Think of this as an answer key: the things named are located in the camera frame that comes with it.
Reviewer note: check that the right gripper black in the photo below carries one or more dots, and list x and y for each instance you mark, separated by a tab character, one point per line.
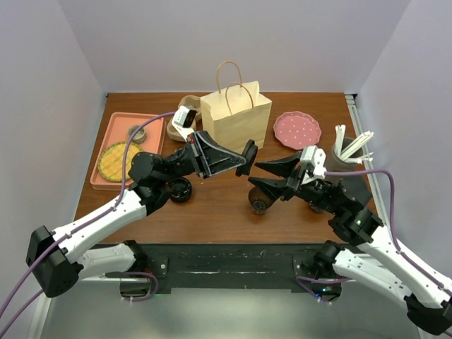
275	187

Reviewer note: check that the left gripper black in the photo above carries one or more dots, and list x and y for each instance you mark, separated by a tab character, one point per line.
209	158

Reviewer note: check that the black coffee cup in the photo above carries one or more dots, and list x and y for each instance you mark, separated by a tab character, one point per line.
259	203
181	190

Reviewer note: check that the black cup lid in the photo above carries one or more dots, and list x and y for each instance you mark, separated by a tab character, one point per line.
249	153

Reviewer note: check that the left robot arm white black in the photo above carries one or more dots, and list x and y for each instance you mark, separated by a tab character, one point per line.
55	257

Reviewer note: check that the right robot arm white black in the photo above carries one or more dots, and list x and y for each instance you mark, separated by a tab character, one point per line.
354	223

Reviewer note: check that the pink polka dot plate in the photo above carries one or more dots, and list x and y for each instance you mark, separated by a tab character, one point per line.
297	130

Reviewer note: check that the grey straw holder cup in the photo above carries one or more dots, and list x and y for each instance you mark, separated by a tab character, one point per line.
333	162

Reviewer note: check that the cardboard cup carrier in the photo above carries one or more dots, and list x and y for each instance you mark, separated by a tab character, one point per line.
190	101

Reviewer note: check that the small grey ceramic cup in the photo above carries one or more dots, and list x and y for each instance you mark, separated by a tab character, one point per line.
137	134

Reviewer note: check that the salmon pink tray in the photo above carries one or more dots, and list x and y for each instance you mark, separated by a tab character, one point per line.
117	131

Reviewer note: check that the yellow woven coaster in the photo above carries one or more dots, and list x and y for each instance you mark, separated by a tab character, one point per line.
110	163

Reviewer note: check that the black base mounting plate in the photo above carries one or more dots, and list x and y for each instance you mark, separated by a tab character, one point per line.
241	266

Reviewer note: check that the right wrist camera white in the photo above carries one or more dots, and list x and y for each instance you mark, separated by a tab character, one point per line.
314	159

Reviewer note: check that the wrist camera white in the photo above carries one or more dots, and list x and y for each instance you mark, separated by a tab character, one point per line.
314	159
183	121

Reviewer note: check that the brown paper bag with handles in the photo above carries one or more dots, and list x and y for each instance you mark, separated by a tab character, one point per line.
235	114

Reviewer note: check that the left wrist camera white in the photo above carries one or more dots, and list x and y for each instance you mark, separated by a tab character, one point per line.
183	121

